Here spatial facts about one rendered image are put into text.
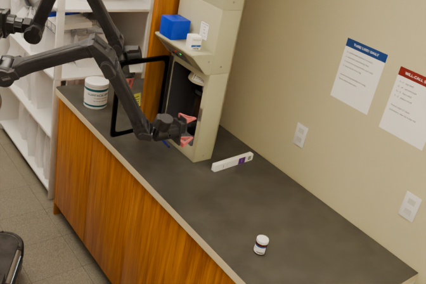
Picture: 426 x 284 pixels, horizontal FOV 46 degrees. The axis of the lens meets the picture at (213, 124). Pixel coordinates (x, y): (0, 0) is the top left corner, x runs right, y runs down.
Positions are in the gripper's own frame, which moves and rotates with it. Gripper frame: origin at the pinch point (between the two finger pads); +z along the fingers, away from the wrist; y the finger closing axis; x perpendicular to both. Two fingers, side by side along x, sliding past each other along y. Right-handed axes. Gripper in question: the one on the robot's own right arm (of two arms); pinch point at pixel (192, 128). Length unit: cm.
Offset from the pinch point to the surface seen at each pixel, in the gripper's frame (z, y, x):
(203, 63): 7.2, 26.8, 8.3
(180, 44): 3.0, 31.3, 21.8
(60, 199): -16, -99, 102
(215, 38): 12.2, 38.0, 9.0
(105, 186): -16, -55, 46
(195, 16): 12, 43, 26
